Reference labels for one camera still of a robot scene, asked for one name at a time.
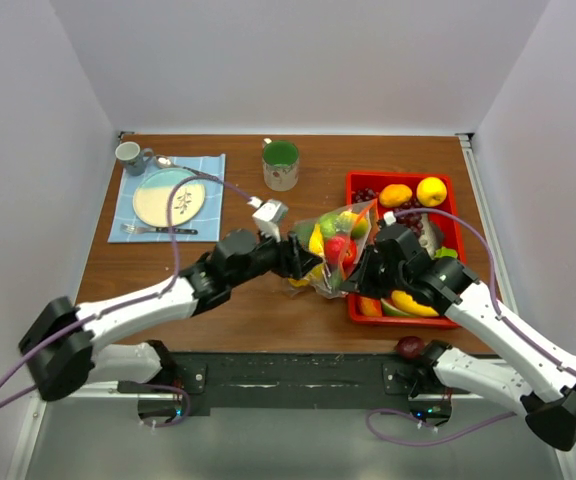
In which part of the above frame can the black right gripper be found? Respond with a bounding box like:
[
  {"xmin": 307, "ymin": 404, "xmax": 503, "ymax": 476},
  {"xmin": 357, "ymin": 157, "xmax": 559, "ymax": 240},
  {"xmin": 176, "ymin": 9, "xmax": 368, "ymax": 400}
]
[{"xmin": 340, "ymin": 244, "xmax": 408, "ymax": 300}]

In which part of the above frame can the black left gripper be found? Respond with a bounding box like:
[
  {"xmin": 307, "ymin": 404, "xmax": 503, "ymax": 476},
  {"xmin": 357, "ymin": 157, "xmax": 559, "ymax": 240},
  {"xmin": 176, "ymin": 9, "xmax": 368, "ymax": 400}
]
[{"xmin": 228, "ymin": 223, "xmax": 321, "ymax": 290}]

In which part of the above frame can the yellow-green lemon fruit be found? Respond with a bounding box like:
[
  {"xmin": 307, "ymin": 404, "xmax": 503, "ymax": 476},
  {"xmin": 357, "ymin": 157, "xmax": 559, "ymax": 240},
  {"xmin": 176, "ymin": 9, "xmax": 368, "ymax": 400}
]
[{"xmin": 336, "ymin": 211, "xmax": 370, "ymax": 240}]

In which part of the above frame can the clear orange-trimmed zip bag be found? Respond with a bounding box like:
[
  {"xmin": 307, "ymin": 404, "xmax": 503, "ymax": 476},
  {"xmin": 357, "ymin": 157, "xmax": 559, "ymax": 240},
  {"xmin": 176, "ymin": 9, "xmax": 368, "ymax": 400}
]
[{"xmin": 285, "ymin": 200, "xmax": 377, "ymax": 299}]

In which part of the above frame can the yellow banana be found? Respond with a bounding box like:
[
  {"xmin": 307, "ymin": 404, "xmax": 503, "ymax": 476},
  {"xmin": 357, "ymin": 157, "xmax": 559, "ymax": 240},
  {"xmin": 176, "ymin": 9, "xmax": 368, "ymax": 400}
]
[{"xmin": 308, "ymin": 223, "xmax": 325, "ymax": 258}]

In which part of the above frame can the green apple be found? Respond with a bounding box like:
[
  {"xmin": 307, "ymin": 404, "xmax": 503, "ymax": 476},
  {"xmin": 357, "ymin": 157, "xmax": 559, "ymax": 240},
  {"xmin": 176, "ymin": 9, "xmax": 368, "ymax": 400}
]
[{"xmin": 318, "ymin": 212, "xmax": 338, "ymax": 240}]

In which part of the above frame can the yellow bell pepper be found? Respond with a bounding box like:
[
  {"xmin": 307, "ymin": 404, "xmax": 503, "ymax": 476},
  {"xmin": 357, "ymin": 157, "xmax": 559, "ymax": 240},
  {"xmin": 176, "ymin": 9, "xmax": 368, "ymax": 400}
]
[{"xmin": 288, "ymin": 264, "xmax": 325, "ymax": 288}]

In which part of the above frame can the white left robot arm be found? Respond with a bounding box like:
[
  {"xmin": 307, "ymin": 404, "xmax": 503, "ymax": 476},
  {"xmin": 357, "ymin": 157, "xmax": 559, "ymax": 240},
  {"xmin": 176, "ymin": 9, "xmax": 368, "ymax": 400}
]
[{"xmin": 19, "ymin": 229, "xmax": 323, "ymax": 402}]

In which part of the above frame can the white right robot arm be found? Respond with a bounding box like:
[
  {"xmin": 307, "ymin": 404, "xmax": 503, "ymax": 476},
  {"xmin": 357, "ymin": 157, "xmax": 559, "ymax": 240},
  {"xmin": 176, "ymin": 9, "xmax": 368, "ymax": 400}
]
[{"xmin": 340, "ymin": 223, "xmax": 576, "ymax": 451}]

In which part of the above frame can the yellow mango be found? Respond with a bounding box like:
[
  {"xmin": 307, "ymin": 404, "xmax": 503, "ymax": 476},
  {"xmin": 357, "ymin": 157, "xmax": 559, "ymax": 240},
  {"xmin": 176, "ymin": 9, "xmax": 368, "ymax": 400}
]
[{"xmin": 391, "ymin": 290, "xmax": 439, "ymax": 318}]

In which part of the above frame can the silver toy fish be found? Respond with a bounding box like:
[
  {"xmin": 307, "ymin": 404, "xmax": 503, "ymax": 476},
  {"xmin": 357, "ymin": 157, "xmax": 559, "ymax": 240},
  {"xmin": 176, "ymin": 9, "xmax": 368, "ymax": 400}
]
[{"xmin": 419, "ymin": 215, "xmax": 445, "ymax": 258}]

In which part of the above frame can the watermelon slice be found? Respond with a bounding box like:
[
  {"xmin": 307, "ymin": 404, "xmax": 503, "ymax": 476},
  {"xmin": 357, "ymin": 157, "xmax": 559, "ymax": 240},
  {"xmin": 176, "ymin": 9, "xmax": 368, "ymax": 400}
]
[{"xmin": 380, "ymin": 299, "xmax": 411, "ymax": 318}]

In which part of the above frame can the light blue placemat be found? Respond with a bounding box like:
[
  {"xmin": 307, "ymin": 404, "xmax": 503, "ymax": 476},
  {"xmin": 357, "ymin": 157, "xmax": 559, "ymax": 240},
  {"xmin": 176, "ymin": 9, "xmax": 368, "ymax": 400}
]
[{"xmin": 108, "ymin": 154, "xmax": 226, "ymax": 243}]

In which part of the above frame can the purple grape bunch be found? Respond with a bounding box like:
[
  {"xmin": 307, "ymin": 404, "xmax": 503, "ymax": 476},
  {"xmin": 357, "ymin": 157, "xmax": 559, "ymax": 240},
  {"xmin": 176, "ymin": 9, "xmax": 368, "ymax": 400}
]
[
  {"xmin": 352, "ymin": 188, "xmax": 378, "ymax": 204},
  {"xmin": 393, "ymin": 197, "xmax": 424, "ymax": 238}
]

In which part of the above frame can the orange red mango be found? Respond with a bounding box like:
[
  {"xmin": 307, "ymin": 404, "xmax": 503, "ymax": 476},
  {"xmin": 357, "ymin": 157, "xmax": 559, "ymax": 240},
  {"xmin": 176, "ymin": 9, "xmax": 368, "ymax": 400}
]
[{"xmin": 357, "ymin": 296, "xmax": 383, "ymax": 318}]

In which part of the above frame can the green leaf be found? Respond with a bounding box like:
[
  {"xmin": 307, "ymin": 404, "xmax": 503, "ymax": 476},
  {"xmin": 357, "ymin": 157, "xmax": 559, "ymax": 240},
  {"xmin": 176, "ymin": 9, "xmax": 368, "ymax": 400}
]
[{"xmin": 435, "ymin": 246, "xmax": 459, "ymax": 259}]

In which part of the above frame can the yellow lemon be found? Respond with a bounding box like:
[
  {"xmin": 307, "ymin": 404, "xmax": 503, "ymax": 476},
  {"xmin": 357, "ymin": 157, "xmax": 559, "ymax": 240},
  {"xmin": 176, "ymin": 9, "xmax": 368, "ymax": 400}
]
[{"xmin": 378, "ymin": 184, "xmax": 413, "ymax": 208}]

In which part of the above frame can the red plastic tray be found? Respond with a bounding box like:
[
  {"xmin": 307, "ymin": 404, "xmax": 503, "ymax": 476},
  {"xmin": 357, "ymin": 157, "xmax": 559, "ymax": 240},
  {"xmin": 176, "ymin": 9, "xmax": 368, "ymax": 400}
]
[{"xmin": 346, "ymin": 170, "xmax": 466, "ymax": 329}]

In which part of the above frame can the yellow orange fruit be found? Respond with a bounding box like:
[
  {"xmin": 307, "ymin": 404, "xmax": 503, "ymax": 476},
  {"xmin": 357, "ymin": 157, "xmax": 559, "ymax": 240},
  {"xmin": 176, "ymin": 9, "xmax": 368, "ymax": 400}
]
[{"xmin": 416, "ymin": 177, "xmax": 448, "ymax": 208}]

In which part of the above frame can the dark purple fruit on base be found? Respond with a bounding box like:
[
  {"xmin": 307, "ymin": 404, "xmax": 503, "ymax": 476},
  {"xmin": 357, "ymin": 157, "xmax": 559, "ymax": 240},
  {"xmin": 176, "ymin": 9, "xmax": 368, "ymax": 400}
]
[{"xmin": 395, "ymin": 336, "xmax": 426, "ymax": 360}]

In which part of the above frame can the green-lined floral mug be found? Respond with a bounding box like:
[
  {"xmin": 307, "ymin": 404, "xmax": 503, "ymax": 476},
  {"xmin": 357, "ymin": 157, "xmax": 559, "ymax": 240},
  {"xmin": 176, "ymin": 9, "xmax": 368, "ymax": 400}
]
[{"xmin": 262, "ymin": 138, "xmax": 300, "ymax": 192}]

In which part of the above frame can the blue cream plate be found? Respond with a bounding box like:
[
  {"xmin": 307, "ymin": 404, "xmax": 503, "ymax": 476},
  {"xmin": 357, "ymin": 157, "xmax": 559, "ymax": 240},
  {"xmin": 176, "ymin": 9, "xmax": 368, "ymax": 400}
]
[{"xmin": 132, "ymin": 168, "xmax": 206, "ymax": 227}]

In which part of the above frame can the small grey-blue mug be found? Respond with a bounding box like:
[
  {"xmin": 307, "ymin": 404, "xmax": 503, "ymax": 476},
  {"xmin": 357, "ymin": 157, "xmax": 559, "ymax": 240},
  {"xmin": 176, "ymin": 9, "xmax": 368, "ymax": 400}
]
[{"xmin": 114, "ymin": 141, "xmax": 154, "ymax": 176}]

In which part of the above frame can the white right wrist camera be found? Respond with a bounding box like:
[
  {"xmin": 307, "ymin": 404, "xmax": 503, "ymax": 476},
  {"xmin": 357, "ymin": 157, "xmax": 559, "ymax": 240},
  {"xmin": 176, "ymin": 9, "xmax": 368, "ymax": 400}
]
[{"xmin": 381, "ymin": 211, "xmax": 397, "ymax": 226}]

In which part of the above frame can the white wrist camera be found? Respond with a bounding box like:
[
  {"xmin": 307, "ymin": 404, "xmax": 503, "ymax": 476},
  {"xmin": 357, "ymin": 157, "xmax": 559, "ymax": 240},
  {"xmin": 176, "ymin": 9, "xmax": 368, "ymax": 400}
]
[
  {"xmin": 381, "ymin": 211, "xmax": 397, "ymax": 226},
  {"xmin": 247, "ymin": 196, "xmax": 289, "ymax": 242}
]

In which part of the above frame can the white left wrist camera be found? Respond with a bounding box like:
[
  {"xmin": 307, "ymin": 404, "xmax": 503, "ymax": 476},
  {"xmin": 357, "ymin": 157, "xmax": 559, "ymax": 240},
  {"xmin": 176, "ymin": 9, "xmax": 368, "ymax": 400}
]
[{"xmin": 247, "ymin": 196, "xmax": 289, "ymax": 242}]

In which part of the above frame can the fork with dark handle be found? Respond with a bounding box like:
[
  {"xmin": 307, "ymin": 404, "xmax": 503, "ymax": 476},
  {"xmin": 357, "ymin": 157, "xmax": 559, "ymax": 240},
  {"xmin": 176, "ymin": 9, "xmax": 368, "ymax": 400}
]
[{"xmin": 120, "ymin": 223, "xmax": 198, "ymax": 236}]

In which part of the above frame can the spoon with dark handle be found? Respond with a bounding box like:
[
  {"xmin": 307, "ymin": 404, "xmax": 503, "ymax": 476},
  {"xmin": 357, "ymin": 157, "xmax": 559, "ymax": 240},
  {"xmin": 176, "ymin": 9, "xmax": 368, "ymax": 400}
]
[{"xmin": 154, "ymin": 155, "xmax": 216, "ymax": 179}]

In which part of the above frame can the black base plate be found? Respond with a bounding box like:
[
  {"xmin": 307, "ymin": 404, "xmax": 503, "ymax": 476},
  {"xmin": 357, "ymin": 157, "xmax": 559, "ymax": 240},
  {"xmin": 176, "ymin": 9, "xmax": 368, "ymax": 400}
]
[{"xmin": 172, "ymin": 352, "xmax": 458, "ymax": 417}]

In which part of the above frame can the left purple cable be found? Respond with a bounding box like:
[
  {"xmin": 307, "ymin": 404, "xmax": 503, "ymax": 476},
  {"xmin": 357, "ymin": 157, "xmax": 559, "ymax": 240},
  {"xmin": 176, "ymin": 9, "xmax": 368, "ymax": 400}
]
[{"xmin": 0, "ymin": 174, "xmax": 264, "ymax": 427}]

